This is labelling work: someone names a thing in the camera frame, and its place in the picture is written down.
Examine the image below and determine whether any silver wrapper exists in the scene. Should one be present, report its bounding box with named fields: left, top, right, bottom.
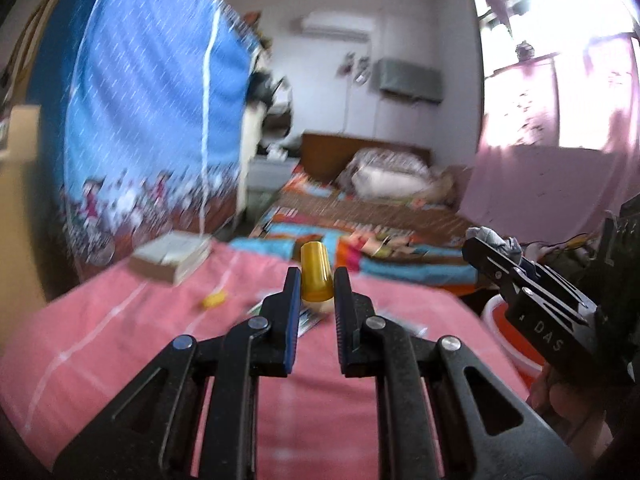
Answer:
left=465, top=226, right=523, bottom=264

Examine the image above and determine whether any yellow plastic bottle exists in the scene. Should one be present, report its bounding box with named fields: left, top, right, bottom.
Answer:
left=300, top=242, right=334, bottom=302

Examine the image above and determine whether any pink curtain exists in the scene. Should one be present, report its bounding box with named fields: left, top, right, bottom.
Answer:
left=460, top=0, right=639, bottom=244

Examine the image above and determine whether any grey nightstand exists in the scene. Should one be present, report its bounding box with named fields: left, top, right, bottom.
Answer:
left=246, top=156, right=299, bottom=214

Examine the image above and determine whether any colourful striped blanket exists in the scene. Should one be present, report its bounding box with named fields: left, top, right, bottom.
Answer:
left=231, top=167, right=480, bottom=296

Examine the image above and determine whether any pink plaid bed cover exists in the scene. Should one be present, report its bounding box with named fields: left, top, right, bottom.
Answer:
left=1, top=244, right=534, bottom=479

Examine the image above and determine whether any wall mounted television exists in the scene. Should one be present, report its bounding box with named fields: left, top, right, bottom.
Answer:
left=376, top=58, right=444, bottom=104

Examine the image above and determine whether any orange trash bucket white rim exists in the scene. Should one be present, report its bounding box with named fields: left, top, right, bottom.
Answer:
left=482, top=295, right=544, bottom=388

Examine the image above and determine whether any white pillow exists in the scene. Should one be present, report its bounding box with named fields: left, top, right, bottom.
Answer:
left=352, top=166, right=444, bottom=200

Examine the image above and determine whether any blue fabric wardrobe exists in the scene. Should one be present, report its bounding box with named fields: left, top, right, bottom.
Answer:
left=26, top=0, right=258, bottom=281

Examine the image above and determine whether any thick paperback book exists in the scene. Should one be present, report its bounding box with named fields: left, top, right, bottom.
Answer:
left=128, top=231, right=212, bottom=286

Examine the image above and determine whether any wooden headboard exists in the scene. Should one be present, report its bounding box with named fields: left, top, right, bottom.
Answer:
left=299, top=131, right=432, bottom=183

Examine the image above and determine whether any right hand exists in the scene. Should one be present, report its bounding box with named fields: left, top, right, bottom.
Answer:
left=527, top=364, right=613, bottom=464

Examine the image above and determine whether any small yellow cap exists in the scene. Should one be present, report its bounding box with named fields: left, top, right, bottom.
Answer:
left=202, top=290, right=227, bottom=310

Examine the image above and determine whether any white air conditioner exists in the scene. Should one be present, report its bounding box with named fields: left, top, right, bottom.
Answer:
left=299, top=10, right=376, bottom=42

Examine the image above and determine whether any black handbag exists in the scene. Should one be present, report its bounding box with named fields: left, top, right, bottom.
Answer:
left=245, top=70, right=277, bottom=108

